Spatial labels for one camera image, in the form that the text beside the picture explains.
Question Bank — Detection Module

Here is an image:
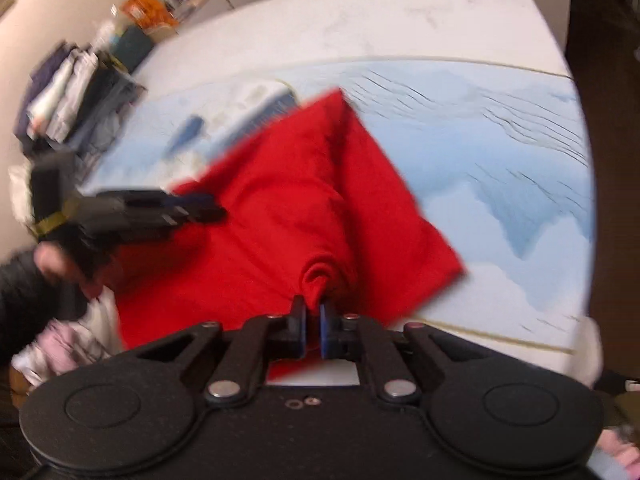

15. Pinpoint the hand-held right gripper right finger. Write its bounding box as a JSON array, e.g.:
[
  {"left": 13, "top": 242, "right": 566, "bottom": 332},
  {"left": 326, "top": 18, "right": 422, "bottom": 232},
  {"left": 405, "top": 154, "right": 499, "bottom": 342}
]
[{"left": 319, "top": 300, "right": 489, "bottom": 406}]

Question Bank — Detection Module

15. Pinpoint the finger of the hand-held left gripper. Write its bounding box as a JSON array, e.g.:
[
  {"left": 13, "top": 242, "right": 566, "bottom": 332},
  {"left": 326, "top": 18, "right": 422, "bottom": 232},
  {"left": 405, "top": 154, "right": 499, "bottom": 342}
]
[
  {"left": 125, "top": 190, "right": 229, "bottom": 225},
  {"left": 122, "top": 209, "right": 193, "bottom": 242}
]

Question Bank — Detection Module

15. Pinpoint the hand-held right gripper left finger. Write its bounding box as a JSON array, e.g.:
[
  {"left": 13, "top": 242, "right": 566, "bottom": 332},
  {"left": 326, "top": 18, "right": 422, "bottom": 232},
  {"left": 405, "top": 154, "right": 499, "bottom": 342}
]
[{"left": 136, "top": 296, "right": 308, "bottom": 406}]

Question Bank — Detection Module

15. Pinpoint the red shirt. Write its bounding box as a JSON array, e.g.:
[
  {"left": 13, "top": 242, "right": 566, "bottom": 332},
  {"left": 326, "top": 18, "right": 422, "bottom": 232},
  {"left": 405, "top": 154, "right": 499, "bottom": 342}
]
[{"left": 114, "top": 88, "right": 469, "bottom": 382}]

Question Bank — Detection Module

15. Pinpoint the pile of folded clothes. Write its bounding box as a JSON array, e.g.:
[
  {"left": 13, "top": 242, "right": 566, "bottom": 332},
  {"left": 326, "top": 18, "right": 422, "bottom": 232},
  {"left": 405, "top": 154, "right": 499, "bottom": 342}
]
[{"left": 14, "top": 41, "right": 147, "bottom": 183}]

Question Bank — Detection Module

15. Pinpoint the person's left hand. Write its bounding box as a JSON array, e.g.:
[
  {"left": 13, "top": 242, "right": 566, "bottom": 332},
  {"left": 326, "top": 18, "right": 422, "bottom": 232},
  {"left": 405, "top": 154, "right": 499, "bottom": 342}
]
[{"left": 35, "top": 230, "right": 120, "bottom": 302}]

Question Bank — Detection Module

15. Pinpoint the white pink garment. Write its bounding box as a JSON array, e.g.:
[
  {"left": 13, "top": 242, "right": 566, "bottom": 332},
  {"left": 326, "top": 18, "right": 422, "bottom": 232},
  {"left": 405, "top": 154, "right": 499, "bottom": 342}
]
[{"left": 9, "top": 290, "right": 127, "bottom": 392}]

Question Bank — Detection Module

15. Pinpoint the dark teal box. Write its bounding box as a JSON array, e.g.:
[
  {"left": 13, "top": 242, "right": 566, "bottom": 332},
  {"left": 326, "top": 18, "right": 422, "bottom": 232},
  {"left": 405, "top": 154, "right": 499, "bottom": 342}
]
[{"left": 111, "top": 24, "right": 157, "bottom": 74}]

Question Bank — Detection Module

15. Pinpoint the white plastic item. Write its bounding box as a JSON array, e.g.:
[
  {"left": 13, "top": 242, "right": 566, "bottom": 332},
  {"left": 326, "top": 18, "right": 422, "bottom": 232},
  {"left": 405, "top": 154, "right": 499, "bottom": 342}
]
[{"left": 93, "top": 6, "right": 127, "bottom": 48}]

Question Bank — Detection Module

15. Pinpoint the orange box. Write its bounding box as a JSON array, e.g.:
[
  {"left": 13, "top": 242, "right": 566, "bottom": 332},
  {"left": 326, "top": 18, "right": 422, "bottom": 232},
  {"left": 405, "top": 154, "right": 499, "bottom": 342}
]
[{"left": 121, "top": 0, "right": 179, "bottom": 32}]

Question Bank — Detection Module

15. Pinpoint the blue printed table mat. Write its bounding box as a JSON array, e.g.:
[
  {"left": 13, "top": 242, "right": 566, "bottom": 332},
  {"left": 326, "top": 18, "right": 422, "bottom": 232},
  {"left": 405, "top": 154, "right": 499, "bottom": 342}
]
[{"left": 94, "top": 59, "right": 595, "bottom": 357}]

